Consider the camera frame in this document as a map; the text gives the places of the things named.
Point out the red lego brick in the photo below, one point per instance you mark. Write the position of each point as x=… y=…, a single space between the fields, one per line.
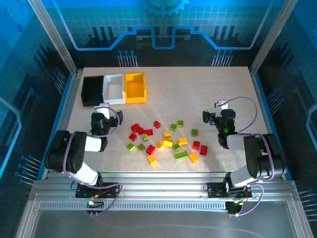
x=156 y=124
x=132 y=136
x=135 y=127
x=196 y=145
x=140 y=131
x=150 y=149
x=203 y=150
x=148 y=132

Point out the white plastic bin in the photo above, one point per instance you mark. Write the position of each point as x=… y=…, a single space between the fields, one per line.
x=114 y=90

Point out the yellow plastic bin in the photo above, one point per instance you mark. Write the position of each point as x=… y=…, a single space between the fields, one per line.
x=135 y=89

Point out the black plastic bin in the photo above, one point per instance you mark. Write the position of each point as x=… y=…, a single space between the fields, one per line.
x=91 y=91

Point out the long green lego brick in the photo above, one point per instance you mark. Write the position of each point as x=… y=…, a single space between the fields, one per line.
x=181 y=155

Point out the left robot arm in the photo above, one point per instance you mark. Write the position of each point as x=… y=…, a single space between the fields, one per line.
x=62 y=156

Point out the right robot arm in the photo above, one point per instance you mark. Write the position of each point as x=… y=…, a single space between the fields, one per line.
x=265 y=158

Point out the small controller board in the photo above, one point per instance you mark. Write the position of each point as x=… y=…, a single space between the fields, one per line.
x=232 y=207
x=95 y=205

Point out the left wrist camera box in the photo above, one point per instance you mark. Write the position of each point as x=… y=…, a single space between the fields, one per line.
x=104 y=110

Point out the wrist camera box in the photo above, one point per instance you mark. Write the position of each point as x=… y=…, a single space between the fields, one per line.
x=104 y=110
x=221 y=104

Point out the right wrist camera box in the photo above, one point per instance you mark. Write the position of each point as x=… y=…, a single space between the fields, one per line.
x=221 y=104

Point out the table side rail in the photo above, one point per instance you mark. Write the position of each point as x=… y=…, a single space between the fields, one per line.
x=70 y=94
x=263 y=99

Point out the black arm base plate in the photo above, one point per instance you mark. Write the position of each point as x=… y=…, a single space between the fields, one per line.
x=84 y=192
x=215 y=189

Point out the aluminium mounting rail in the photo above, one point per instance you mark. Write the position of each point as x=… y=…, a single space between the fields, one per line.
x=161 y=188

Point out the aluminium frame post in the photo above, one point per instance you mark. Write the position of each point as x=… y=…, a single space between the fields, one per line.
x=53 y=37
x=272 y=37

